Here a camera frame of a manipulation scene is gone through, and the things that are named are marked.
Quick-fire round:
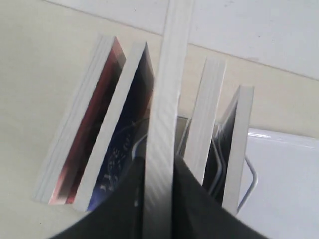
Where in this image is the blue moon cover book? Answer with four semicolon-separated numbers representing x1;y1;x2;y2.
73;42;154;212

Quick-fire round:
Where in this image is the black spine book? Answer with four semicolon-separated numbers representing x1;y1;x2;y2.
203;85;254;216

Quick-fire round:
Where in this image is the white wire book rack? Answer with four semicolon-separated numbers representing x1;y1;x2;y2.
109;116;258;215

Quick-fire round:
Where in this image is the pink spine book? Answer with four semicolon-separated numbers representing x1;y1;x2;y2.
33;35;125;205

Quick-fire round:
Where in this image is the grey spine book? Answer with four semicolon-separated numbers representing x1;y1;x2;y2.
183;57;226;184

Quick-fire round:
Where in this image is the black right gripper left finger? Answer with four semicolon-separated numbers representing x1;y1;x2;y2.
54;157;145;239

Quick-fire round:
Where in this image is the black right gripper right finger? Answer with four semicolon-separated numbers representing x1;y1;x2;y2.
171;154;253;239

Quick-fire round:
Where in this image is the dark brown spine book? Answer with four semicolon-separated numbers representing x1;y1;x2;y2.
142;0;194;239

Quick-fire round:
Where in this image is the white plastic tray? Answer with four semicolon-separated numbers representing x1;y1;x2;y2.
237;128;319;239

